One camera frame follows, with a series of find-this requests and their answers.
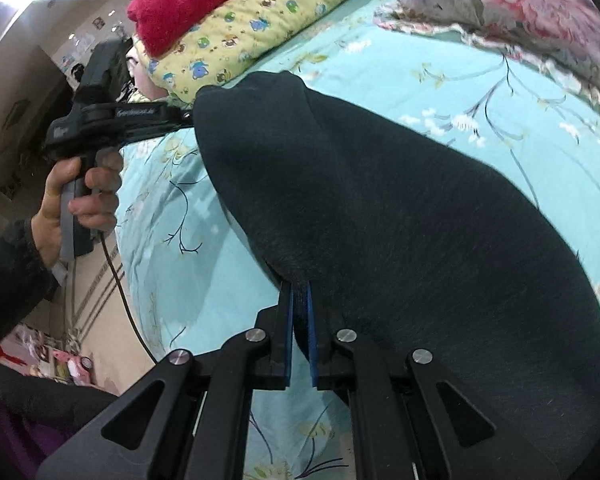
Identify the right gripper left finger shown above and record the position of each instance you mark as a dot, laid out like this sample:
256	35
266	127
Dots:
281	337

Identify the person's left hand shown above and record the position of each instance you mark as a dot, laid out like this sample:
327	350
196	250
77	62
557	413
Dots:
94	212

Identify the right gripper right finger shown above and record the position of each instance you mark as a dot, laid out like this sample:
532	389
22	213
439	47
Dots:
330	367

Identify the purple pink floral pillow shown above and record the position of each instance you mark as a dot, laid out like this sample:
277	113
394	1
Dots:
544	32

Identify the black sleeved left forearm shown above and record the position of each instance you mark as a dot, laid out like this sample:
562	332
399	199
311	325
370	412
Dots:
24	278

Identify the black pants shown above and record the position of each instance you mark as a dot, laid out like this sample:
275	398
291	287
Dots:
418	246

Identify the yellow cartoon print pillow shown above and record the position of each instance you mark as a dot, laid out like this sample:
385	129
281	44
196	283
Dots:
227	42

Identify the turquoise floral bed sheet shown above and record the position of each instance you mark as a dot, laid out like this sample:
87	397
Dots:
195	278

